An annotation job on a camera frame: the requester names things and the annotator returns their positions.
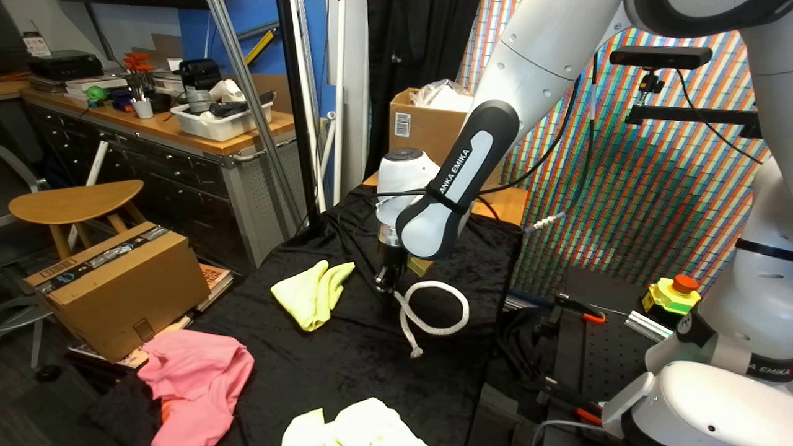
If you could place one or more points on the black vertical pole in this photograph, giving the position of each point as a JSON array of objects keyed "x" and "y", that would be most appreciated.
[{"x": 298, "y": 108}]

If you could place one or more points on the gold wrist camera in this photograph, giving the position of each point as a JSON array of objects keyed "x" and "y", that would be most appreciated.
[{"x": 423, "y": 267}]

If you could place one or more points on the blue backdrop board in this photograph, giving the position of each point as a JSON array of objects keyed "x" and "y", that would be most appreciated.
[{"x": 194, "y": 33}]

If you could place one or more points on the silver metal bar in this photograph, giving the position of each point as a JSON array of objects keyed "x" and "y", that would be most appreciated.
[{"x": 647, "y": 326}]

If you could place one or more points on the yellow emergency stop button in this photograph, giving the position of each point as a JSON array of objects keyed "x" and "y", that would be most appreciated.
[{"x": 672, "y": 296}]

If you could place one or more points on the cream white cloth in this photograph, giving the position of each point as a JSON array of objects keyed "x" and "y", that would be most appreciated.
[{"x": 355, "y": 424}]

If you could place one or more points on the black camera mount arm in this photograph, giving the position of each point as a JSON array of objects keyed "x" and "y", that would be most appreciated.
[{"x": 686, "y": 116}]

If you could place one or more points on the yellow cloth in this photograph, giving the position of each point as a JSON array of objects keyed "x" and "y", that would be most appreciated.
[{"x": 310, "y": 299}]

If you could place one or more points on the cardboard box with white label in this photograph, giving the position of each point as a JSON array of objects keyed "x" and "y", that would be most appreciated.
[{"x": 424, "y": 133}]

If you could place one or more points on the pink cloth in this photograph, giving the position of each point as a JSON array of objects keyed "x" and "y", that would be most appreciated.
[{"x": 199, "y": 379}]

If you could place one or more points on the wooden top grey workbench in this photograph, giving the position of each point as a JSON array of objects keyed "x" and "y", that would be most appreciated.
[{"x": 174, "y": 177}]

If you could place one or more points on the black hanging curtain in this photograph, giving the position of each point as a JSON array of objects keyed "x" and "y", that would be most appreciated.
[{"x": 412, "y": 41}]

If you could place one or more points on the white hanging curtain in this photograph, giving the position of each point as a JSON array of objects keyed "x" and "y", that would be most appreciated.
[{"x": 351, "y": 82}]

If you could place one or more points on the black printer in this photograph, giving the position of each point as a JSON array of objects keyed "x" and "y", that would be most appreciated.
[{"x": 66, "y": 65}]

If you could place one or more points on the black optical breadboard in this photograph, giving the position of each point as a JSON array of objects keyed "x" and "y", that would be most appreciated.
[{"x": 604, "y": 355}]

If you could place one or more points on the cardboard box with black tape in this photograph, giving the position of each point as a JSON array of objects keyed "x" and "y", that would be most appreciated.
[{"x": 126, "y": 299}]

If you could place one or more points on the wooden stool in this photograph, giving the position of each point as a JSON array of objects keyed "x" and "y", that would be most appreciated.
[{"x": 76, "y": 201}]

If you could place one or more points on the black round appliance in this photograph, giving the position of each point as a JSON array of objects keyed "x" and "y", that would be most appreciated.
[{"x": 199, "y": 75}]

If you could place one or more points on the silver aluminium pole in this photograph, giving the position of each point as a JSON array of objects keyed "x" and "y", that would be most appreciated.
[{"x": 248, "y": 99}]

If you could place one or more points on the white plastic tray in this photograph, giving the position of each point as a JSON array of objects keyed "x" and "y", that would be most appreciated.
[{"x": 216, "y": 127}]

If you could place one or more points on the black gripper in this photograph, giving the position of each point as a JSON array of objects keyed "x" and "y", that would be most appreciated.
[{"x": 397, "y": 264}]

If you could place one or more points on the small green object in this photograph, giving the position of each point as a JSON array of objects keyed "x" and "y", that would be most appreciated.
[{"x": 95, "y": 96}]

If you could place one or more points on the black stereo camera bar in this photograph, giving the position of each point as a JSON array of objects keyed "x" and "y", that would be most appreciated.
[{"x": 661, "y": 56}]

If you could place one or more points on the clear plastic bag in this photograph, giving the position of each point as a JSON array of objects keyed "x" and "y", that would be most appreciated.
[{"x": 446, "y": 93}]

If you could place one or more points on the white cup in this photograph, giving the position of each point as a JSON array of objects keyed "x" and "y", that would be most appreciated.
[{"x": 142, "y": 109}]

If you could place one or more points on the orange desk object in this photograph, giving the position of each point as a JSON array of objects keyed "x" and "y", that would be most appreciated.
[{"x": 140, "y": 62}]

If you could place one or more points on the black velvet table cloth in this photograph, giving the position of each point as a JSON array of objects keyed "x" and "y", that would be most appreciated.
[{"x": 363, "y": 362}]

